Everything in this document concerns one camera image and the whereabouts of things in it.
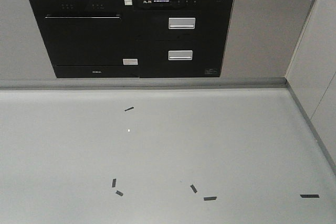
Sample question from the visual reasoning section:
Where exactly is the black tape strip left upper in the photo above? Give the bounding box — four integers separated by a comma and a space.
112, 178, 117, 188

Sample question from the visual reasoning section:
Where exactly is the black disinfection cabinet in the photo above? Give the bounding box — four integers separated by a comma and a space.
133, 0, 234, 78

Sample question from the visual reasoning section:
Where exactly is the upper silver drawer handle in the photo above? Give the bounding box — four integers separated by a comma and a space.
168, 17, 196, 29

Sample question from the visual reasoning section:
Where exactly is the black built-in dishwasher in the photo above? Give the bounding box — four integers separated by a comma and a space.
29, 0, 139, 78

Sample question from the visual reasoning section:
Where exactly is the lower silver drawer handle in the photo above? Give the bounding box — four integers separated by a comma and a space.
168, 50, 193, 61

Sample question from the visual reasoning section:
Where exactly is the white sticker on dishwasher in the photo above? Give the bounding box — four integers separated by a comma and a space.
122, 58, 138, 66

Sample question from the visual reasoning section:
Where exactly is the silver drawer handle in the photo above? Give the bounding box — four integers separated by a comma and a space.
168, 17, 196, 29
168, 50, 193, 61

